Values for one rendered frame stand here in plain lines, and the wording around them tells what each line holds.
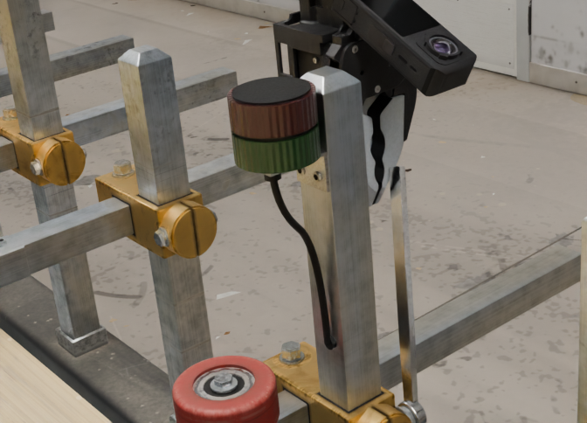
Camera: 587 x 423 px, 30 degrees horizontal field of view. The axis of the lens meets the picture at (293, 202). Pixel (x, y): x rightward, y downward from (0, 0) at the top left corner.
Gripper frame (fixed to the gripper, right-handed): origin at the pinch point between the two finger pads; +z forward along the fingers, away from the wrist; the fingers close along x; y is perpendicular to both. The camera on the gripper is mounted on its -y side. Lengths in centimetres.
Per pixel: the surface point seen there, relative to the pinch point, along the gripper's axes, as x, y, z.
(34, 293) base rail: 6, 62, 30
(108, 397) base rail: 11.4, 33.6, 30.5
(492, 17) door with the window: -251, 216, 78
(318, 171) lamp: 9.9, -5.3, -6.6
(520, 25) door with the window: -250, 201, 79
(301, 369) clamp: 8.4, 1.2, 13.5
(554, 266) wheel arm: -20.5, -1.5, 14.5
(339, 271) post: 9.4, -6.1, 1.2
